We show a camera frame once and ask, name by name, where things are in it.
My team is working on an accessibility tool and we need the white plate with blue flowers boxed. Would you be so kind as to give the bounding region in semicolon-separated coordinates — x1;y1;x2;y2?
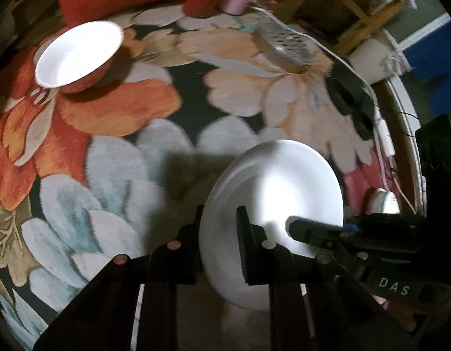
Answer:
365;189;401;215

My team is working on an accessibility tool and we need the plain white plate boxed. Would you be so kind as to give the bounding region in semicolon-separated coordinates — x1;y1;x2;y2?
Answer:
199;140;344;311

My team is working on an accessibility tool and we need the white power strip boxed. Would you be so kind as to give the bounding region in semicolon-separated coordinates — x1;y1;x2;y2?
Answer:
375;107;395;158

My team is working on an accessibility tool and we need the white trash bin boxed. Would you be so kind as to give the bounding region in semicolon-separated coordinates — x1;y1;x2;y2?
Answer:
348;29;412;85

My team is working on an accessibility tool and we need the round perforated metal tin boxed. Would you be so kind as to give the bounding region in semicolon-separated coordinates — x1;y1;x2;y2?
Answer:
254;21;318;74

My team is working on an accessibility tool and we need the red bowl white inside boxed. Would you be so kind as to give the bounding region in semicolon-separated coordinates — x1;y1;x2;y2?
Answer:
35;21;125;94

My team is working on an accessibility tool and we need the wooden chair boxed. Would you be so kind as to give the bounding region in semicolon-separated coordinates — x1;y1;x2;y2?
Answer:
259;0;408;56

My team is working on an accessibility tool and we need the thin black cable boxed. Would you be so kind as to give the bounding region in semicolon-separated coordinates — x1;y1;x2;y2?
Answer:
378;105;420;184

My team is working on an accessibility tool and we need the white power cable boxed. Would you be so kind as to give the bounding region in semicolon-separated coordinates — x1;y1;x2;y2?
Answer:
248;5;418;215

